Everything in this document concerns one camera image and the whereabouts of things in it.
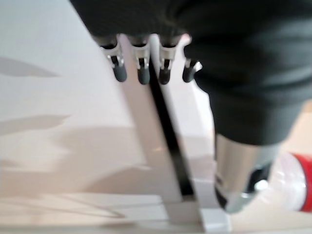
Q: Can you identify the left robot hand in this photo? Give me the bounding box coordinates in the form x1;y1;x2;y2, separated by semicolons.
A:
69;0;312;215

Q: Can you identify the clear bottle with red label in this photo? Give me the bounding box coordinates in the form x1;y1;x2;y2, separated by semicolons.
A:
251;152;312;212

